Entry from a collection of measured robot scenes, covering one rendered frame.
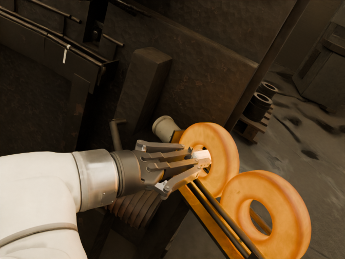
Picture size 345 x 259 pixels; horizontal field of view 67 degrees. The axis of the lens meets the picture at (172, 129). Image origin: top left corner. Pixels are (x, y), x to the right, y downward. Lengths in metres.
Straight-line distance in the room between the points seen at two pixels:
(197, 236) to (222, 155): 0.91
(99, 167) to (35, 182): 0.09
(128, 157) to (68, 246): 0.16
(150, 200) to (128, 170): 0.26
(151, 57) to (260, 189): 0.40
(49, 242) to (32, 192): 0.06
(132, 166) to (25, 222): 0.16
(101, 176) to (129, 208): 0.29
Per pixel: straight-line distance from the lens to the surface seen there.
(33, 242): 0.34
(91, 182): 0.39
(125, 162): 0.41
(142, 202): 0.66
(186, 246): 1.31
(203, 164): 0.52
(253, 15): 0.74
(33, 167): 0.38
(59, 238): 0.34
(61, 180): 0.37
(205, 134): 0.52
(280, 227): 0.44
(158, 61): 0.66
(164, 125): 0.63
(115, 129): 0.71
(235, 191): 0.48
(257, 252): 0.46
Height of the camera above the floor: 1.01
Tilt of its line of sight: 31 degrees down
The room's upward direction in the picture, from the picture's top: 25 degrees clockwise
